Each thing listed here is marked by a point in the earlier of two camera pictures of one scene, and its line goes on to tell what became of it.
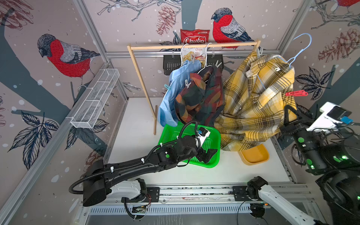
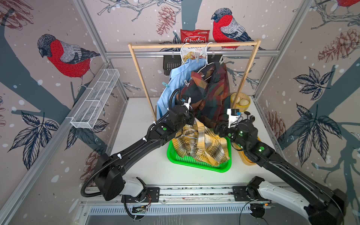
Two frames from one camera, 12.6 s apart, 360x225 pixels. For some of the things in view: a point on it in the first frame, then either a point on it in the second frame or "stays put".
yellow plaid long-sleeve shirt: [254, 86] to [198, 141]
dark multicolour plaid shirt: [200, 100] stays put
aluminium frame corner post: [82, 8] stays put
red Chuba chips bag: [196, 36] stays put
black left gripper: [209, 154] to [191, 115]
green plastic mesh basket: [170, 133] to [174, 158]
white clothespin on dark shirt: [186, 83] stays put
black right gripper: [294, 127] to [223, 127]
